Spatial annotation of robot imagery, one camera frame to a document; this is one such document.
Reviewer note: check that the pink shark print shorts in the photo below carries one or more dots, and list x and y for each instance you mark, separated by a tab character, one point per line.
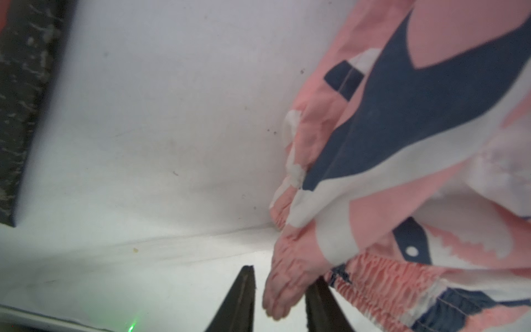
408	169

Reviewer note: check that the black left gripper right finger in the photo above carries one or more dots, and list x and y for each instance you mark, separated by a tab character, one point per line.
323	312

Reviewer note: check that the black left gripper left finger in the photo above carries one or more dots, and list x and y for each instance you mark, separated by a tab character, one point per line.
236	312

